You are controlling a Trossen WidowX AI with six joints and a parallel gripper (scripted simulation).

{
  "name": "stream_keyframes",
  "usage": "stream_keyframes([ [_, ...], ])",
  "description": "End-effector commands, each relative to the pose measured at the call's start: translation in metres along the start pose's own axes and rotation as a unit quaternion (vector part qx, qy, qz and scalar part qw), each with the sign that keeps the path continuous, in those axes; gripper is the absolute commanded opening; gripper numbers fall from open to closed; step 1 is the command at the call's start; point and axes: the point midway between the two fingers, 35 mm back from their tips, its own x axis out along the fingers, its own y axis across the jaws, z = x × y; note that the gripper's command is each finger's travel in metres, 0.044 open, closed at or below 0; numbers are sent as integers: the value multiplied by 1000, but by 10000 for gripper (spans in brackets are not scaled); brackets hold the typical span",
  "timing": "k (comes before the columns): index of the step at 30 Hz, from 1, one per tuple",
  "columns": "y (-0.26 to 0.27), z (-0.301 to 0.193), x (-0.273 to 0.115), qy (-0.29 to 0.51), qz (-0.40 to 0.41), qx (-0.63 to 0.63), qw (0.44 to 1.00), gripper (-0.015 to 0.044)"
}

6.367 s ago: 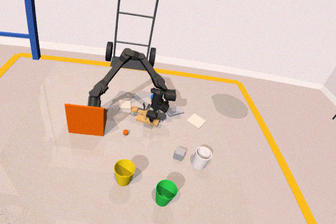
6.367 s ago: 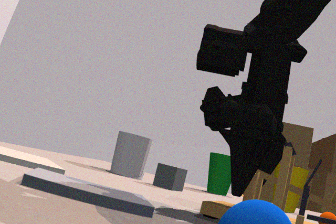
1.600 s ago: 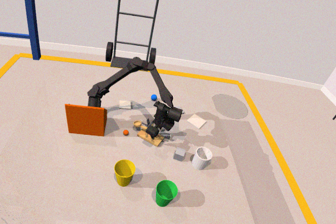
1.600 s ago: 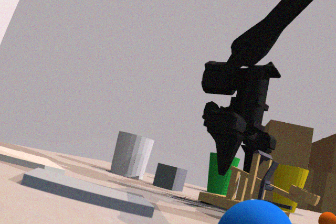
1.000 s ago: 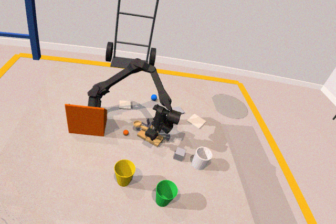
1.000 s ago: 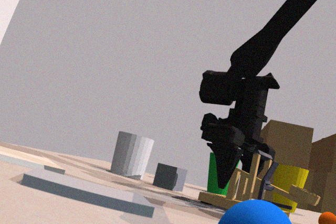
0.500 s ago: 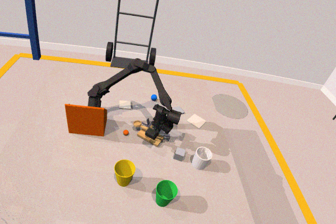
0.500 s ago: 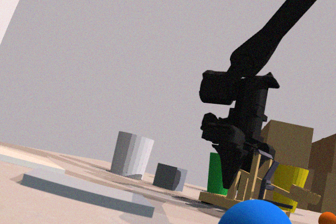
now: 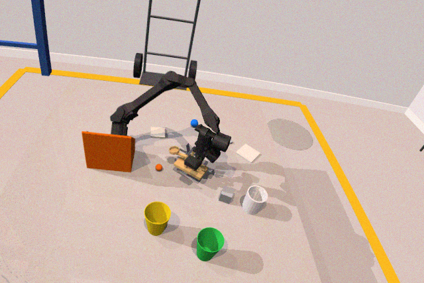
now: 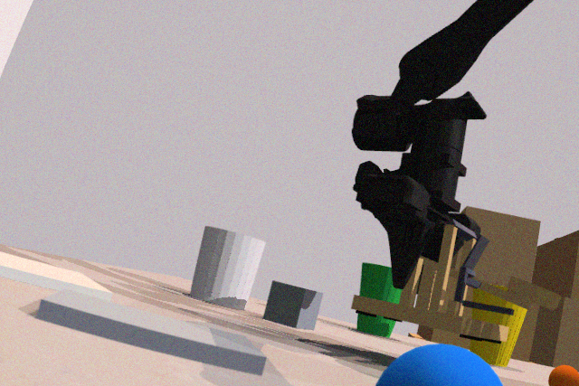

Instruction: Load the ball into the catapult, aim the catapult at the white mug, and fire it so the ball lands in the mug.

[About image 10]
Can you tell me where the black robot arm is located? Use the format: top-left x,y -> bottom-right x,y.
352,0 -> 533,154

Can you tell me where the blue ball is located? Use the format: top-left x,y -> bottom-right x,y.
375,344 -> 502,386

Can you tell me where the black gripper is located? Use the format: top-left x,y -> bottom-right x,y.
356,143 -> 480,289

